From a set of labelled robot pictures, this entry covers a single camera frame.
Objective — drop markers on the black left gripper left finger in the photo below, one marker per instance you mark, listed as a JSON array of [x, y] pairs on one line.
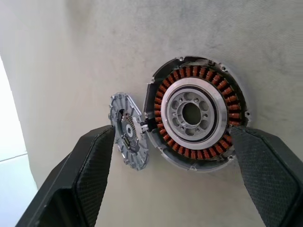
[[71, 184]]

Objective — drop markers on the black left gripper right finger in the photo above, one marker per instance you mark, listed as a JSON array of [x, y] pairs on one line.
[[267, 179]]

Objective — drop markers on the silver motor housing copper windings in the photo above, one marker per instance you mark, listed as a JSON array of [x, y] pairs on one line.
[[220, 111]]

